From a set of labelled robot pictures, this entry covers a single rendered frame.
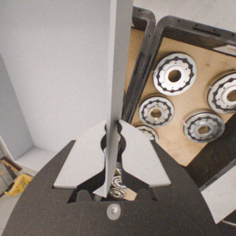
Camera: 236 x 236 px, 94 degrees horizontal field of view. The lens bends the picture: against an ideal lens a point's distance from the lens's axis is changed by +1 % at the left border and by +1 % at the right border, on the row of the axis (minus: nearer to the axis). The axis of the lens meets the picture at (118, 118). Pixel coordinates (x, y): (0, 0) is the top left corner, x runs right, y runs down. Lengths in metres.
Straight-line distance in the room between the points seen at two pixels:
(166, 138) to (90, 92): 0.35
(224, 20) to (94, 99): 0.46
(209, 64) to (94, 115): 0.31
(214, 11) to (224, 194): 0.85
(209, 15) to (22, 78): 0.51
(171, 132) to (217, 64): 0.22
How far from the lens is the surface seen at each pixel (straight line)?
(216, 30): 0.28
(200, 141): 0.43
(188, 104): 0.39
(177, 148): 0.48
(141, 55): 0.27
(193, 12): 0.51
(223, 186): 0.90
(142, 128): 0.38
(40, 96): 0.23
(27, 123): 0.29
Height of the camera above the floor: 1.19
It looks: 59 degrees down
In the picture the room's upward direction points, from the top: 151 degrees counter-clockwise
